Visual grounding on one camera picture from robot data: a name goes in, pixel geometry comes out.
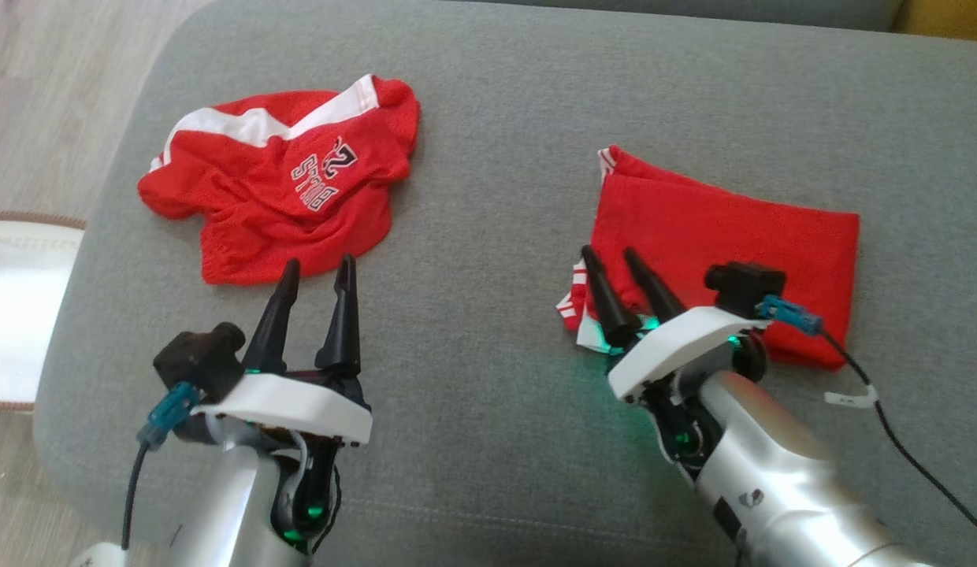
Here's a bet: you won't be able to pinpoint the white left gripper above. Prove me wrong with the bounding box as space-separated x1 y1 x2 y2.
192 253 373 554

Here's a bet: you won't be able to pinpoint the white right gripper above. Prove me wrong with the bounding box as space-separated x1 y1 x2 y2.
580 244 774 477

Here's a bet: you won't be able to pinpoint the red basketball jersey white trim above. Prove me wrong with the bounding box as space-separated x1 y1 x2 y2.
555 144 862 372

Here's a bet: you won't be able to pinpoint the red mesh basketball shorts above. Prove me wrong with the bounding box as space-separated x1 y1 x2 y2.
136 73 422 287

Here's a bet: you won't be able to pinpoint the yellow and grey sofa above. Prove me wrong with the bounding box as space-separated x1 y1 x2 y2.
32 0 977 567

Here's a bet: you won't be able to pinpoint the white laundry basket brown rim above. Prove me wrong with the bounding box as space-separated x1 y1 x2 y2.
0 210 88 413

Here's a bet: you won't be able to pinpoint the yellow sofa backrest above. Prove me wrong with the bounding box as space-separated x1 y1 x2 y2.
890 0 977 43

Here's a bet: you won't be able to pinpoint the right camera cable teal plug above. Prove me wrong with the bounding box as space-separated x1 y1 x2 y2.
756 295 977 546

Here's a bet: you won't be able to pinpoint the camera cable teal plug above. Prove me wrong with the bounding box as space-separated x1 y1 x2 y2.
756 295 977 546
121 381 202 554

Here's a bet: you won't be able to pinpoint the left camera cable teal plug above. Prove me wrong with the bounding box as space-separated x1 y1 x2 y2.
121 381 202 554

